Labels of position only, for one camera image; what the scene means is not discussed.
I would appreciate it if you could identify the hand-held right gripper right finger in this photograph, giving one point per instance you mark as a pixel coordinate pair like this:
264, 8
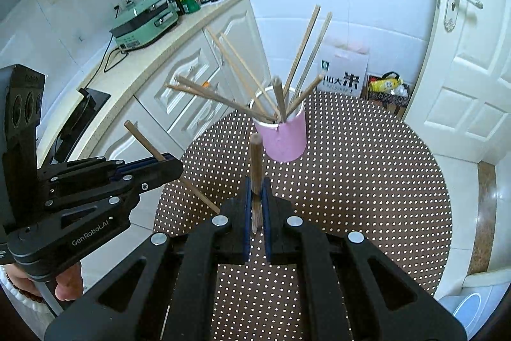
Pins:
266, 217

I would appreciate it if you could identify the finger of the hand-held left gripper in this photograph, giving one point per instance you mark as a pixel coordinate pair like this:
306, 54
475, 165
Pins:
80, 169
96, 229

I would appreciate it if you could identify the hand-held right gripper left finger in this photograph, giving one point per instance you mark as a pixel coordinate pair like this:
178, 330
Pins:
247, 213

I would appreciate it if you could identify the single wooden chopstick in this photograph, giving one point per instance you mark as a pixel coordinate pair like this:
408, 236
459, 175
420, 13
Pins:
255, 161
143, 141

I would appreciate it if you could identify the pink cup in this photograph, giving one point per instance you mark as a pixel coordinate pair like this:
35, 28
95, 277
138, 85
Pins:
283, 141

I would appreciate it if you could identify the bunch of wooden chopsticks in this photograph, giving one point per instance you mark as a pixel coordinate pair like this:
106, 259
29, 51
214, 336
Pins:
278, 97

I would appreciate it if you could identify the person's left forearm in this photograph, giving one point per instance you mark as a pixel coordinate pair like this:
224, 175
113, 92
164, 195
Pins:
20, 315

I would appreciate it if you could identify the person's left hand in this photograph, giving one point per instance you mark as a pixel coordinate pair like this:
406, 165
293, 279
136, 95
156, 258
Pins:
70, 285

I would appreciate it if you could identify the black cooktop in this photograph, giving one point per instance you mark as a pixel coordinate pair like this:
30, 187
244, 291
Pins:
94, 97

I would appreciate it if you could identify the brown dotted tablecloth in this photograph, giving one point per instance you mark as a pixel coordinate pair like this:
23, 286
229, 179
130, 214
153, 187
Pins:
359, 185

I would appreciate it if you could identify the beige countertop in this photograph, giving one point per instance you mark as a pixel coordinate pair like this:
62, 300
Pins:
159, 49

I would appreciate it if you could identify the white kitchen cabinet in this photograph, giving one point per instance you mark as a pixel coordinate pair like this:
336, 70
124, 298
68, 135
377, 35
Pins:
187, 69

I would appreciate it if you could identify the green electric cooker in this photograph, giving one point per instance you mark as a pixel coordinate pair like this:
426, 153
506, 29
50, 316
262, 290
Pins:
139, 25

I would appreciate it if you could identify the dark patterned box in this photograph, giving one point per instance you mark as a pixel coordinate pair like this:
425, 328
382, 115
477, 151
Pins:
387, 102

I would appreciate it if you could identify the white printed bag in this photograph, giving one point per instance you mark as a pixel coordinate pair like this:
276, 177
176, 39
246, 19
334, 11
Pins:
343, 65

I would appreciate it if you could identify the yellow plastic bag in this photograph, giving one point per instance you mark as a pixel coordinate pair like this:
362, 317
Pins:
383, 85

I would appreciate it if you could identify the pale blue round object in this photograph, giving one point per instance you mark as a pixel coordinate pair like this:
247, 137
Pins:
463, 309

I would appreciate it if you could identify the white door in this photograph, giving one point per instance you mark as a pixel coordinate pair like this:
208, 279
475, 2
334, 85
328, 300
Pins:
471, 85

